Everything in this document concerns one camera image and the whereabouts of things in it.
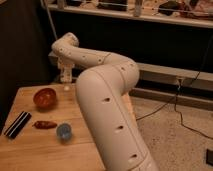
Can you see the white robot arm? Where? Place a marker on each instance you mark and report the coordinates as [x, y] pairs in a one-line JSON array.
[[114, 132]]

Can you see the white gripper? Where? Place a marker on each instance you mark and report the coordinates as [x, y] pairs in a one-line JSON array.
[[65, 66]]

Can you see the black striped rectangular block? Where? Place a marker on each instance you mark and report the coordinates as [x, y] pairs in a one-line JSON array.
[[18, 124]]

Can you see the metal lamp stand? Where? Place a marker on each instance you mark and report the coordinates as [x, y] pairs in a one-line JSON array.
[[51, 20]]

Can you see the blue glass cup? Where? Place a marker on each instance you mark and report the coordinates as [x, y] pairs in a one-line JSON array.
[[64, 132]]

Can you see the white wall shelf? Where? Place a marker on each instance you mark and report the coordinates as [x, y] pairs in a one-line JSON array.
[[194, 13]]

